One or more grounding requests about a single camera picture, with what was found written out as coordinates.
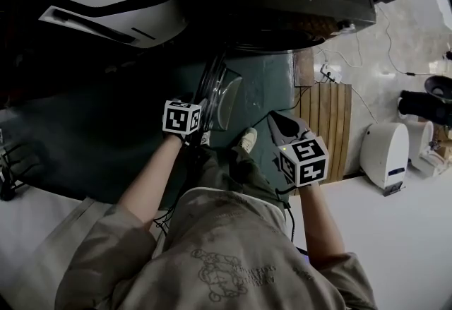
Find wooden slat platform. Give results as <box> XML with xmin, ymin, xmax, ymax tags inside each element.
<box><xmin>294</xmin><ymin>82</ymin><xmax>353</xmax><ymax>183</ymax></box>

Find person's right forearm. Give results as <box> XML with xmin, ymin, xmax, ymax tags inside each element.
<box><xmin>297</xmin><ymin>181</ymin><xmax>346</xmax><ymax>270</ymax></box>

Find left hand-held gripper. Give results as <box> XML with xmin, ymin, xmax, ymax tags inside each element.
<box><xmin>162</xmin><ymin>95</ymin><xmax>203</xmax><ymax>136</ymax></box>

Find person's olive trousers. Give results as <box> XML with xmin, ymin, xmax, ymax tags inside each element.
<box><xmin>182</xmin><ymin>143</ymin><xmax>287</xmax><ymax>213</ymax></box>

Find white power strip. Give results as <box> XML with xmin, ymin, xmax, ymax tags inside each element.
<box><xmin>319</xmin><ymin>63</ymin><xmax>343</xmax><ymax>84</ymax></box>

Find white cable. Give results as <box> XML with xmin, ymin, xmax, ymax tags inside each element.
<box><xmin>315</xmin><ymin>30</ymin><xmax>365</xmax><ymax>69</ymax></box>

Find black washing machine door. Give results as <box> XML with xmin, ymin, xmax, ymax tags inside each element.
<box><xmin>196</xmin><ymin>52</ymin><xmax>244</xmax><ymax>133</ymax></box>

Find person's beige printed shirt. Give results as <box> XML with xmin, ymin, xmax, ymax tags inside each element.
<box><xmin>54</xmin><ymin>186</ymin><xmax>379</xmax><ymax>310</ymax></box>

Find person's left forearm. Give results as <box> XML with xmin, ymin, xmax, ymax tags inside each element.
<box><xmin>117</xmin><ymin>131</ymin><xmax>185</xmax><ymax>232</ymax></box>

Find white cylindrical appliance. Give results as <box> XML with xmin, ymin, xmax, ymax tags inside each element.
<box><xmin>359</xmin><ymin>121</ymin><xmax>411</xmax><ymax>190</ymax></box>

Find brown wooden board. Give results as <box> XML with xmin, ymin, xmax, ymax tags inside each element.
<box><xmin>292</xmin><ymin>47</ymin><xmax>316</xmax><ymax>88</ymax></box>

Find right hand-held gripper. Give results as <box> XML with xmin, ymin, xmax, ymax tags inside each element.
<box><xmin>266</xmin><ymin>112</ymin><xmax>329</xmax><ymax>189</ymax></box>

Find person's right beige shoe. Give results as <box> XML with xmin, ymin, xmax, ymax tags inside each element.
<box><xmin>236</xmin><ymin>126</ymin><xmax>259</xmax><ymax>154</ymax></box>

